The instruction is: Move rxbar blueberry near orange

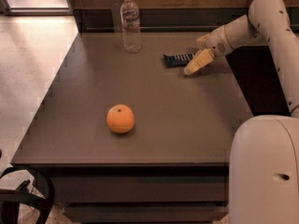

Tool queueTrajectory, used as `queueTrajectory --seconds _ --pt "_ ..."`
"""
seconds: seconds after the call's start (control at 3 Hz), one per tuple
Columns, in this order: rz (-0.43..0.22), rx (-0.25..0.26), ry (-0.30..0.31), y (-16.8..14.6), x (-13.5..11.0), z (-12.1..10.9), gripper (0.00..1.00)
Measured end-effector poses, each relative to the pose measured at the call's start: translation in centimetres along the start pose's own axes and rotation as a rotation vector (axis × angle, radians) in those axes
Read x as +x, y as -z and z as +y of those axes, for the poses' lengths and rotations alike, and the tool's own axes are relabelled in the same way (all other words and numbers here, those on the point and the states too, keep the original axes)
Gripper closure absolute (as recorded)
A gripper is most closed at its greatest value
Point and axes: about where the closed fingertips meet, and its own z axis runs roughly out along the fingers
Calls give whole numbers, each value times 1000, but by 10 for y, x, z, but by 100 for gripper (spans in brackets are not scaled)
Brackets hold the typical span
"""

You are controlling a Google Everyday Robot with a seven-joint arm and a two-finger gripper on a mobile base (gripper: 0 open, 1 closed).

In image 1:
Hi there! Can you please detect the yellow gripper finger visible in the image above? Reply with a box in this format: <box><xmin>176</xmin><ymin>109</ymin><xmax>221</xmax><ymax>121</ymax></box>
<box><xmin>184</xmin><ymin>49</ymin><xmax>215</xmax><ymax>76</ymax></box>
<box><xmin>196</xmin><ymin>34</ymin><xmax>211</xmax><ymax>49</ymax></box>

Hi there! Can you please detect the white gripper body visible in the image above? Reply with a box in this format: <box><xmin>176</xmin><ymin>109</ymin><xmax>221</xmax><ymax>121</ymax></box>
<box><xmin>206</xmin><ymin>26</ymin><xmax>234</xmax><ymax>57</ymax></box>

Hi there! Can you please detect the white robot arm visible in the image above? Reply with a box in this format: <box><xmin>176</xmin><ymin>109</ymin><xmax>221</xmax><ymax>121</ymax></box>
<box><xmin>184</xmin><ymin>0</ymin><xmax>299</xmax><ymax>224</ymax></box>

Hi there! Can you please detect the clear plastic water bottle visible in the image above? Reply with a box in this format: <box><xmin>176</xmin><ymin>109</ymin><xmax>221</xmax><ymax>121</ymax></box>
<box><xmin>121</xmin><ymin>0</ymin><xmax>142</xmax><ymax>54</ymax></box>

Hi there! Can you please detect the orange fruit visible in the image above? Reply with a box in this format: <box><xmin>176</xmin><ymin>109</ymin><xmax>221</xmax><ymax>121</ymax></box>
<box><xmin>107</xmin><ymin>105</ymin><xmax>135</xmax><ymax>133</ymax></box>

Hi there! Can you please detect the upper table drawer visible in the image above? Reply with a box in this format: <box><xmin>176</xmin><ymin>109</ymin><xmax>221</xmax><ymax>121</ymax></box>
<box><xmin>52</xmin><ymin>176</ymin><xmax>227</xmax><ymax>203</ymax></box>

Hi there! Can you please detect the black chair base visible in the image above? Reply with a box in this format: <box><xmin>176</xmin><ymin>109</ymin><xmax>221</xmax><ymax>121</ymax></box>
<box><xmin>0</xmin><ymin>166</ymin><xmax>55</xmax><ymax>224</ymax></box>

